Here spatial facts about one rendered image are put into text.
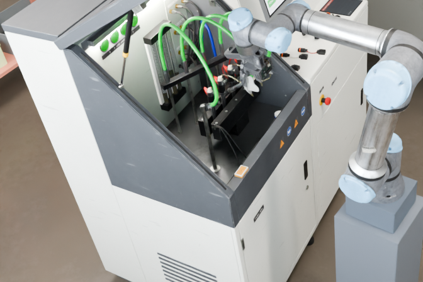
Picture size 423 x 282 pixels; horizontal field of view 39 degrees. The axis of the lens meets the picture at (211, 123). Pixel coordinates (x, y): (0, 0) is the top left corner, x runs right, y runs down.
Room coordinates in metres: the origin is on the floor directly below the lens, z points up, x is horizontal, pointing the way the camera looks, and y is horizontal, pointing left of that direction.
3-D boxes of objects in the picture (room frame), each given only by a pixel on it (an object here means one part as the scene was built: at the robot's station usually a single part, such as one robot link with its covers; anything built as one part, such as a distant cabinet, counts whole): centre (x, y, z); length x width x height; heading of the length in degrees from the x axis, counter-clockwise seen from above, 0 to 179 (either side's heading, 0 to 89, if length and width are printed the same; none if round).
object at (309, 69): (2.33, -0.56, 0.96); 0.70 x 0.22 x 0.03; 142
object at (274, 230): (1.71, -0.22, 0.44); 0.65 x 0.02 x 0.68; 142
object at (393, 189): (1.39, -0.53, 0.95); 0.15 x 0.15 x 0.10
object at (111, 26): (2.03, 0.19, 1.43); 0.54 x 0.03 x 0.02; 142
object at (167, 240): (1.88, 0.01, 0.39); 0.70 x 0.58 x 0.79; 142
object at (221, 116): (1.96, -0.09, 0.91); 0.34 x 0.10 x 0.15; 142
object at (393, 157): (1.39, -0.53, 1.07); 0.13 x 0.12 x 0.14; 135
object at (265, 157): (1.72, -0.21, 0.87); 0.62 x 0.04 x 0.16; 142
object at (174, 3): (2.22, 0.04, 1.20); 0.13 x 0.03 x 0.31; 142
